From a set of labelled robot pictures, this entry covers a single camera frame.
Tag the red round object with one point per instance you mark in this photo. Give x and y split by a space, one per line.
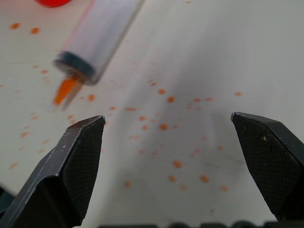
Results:
53 2

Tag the clear plastic syringe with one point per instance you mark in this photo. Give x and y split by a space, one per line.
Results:
99 38

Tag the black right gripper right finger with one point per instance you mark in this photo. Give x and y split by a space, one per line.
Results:
273 161

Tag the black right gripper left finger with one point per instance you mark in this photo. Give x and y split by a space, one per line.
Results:
59 171

